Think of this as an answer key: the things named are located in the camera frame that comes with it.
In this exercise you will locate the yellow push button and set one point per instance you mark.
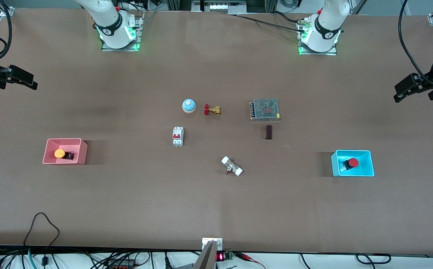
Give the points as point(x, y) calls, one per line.
point(59, 153)

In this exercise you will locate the red push button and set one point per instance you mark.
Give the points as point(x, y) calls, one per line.
point(353, 162)

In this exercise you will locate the pink plastic bin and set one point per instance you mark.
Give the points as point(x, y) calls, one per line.
point(75, 146)

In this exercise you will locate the cyan plastic bin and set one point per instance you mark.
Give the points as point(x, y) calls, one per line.
point(360, 170)

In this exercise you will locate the metal mesh power supply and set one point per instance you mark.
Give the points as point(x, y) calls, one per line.
point(265, 109)

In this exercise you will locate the dark brown relay block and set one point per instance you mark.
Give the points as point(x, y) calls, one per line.
point(268, 132)

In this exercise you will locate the white circuit breaker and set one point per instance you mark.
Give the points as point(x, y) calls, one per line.
point(178, 136)

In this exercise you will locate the blue round bell button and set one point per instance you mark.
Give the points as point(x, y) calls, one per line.
point(188, 105)

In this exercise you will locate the metal valve white ends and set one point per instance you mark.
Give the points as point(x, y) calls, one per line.
point(232, 166)

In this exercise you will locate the grey power strip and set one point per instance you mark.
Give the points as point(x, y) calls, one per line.
point(220, 6)

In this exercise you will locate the orange connector block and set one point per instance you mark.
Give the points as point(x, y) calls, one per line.
point(121, 266)

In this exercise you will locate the red clip lead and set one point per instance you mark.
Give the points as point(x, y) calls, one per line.
point(247, 257)

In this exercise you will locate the grey flat box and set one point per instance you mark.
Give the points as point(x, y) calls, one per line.
point(182, 266)

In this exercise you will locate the red digit display module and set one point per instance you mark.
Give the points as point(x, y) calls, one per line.
point(220, 257)

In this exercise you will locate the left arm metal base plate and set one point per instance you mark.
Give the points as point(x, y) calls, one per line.
point(332, 53)

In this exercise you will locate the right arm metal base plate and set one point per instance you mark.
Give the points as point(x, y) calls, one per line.
point(108, 48)

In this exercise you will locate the white mounting bracket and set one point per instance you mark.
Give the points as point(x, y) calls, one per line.
point(220, 244)

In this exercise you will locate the grey camera post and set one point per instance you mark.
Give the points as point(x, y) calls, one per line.
point(206, 261)

